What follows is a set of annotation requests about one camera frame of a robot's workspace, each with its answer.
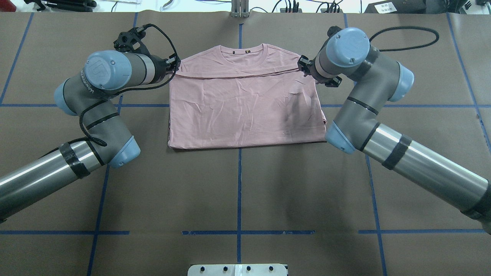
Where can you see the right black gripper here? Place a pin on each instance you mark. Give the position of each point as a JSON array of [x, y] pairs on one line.
[[309, 67]]

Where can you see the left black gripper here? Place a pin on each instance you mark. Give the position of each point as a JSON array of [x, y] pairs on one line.
[[161, 68]]

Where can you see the pink Snoopy t-shirt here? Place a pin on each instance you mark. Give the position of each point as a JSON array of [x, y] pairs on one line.
[[232, 98]]

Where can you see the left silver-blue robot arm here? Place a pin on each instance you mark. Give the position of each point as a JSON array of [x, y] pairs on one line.
[[104, 139]]

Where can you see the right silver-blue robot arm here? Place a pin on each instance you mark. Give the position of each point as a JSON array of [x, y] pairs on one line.
[[380, 79]]

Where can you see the black equipment box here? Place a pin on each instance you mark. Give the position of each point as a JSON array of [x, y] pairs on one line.
[[419, 6]]

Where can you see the white mounting plate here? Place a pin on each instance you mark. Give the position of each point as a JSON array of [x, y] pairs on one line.
[[258, 269]]

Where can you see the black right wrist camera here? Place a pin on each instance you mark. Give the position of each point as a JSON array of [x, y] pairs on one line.
[[333, 30]]

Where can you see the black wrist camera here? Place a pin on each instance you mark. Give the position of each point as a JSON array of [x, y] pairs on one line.
[[333, 30], [131, 42]]

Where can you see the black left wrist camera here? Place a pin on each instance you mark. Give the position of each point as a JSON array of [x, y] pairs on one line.
[[131, 42]]

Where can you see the aluminium frame post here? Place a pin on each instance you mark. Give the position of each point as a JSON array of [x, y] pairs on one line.
[[240, 8]]

